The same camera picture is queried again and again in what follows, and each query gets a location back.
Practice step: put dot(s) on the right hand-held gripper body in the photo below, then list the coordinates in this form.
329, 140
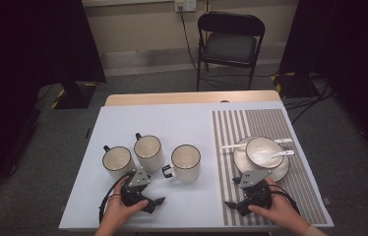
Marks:
254, 193

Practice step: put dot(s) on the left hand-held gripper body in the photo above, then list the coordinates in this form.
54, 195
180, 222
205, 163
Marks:
136, 179

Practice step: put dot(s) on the white cup with black rim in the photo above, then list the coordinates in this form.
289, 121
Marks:
187, 165
148, 150
117, 160

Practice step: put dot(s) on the person's right hand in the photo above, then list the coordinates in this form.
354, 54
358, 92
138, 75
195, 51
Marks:
282, 208

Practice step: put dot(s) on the person's left hand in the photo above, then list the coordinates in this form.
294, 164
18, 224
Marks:
116, 211

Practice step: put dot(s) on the white plate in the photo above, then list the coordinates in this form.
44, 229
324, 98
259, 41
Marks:
278, 172

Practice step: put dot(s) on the white bowl with dark rim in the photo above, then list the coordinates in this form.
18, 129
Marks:
260, 150

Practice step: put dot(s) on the white ceramic spoon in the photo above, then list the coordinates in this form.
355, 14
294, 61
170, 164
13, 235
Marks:
280, 154

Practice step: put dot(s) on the grey striped placemat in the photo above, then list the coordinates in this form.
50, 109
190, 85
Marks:
303, 183

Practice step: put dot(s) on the long white utensil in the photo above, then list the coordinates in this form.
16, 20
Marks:
233, 146

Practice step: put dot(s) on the light blue table mat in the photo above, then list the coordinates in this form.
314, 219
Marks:
159, 121

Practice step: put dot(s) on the black table clip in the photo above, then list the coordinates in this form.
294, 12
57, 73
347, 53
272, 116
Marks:
88, 133

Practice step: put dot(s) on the wooden table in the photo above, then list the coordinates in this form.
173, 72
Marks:
188, 97

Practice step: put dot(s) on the black stand base striped tape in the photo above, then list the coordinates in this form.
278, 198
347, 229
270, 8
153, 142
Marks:
292, 85
73, 96

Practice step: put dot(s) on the black folding chair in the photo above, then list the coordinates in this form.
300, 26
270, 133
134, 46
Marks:
229, 47

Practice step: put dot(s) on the black curtain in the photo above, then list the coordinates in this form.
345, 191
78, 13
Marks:
24, 65
352, 49

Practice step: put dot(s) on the white wall socket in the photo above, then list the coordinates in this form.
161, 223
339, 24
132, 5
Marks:
185, 5

